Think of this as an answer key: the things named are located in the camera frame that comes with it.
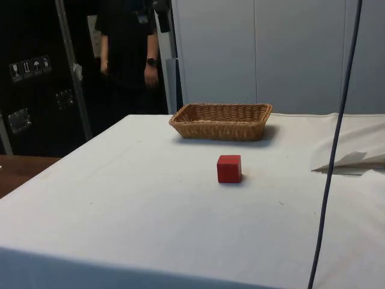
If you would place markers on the red cube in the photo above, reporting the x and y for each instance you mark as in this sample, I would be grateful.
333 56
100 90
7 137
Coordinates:
228 170

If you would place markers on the wicker basket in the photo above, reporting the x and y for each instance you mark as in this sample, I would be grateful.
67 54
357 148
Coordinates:
222 132

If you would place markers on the person in black clothes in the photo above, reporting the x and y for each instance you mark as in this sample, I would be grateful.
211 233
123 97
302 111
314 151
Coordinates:
126 45

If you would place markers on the pale lockers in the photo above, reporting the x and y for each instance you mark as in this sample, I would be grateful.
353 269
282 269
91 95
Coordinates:
294 54

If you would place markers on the grey metal pole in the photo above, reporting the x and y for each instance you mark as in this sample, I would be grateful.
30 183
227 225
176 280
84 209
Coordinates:
68 45

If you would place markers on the black cabinet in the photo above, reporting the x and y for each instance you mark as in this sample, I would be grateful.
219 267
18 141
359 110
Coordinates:
30 36

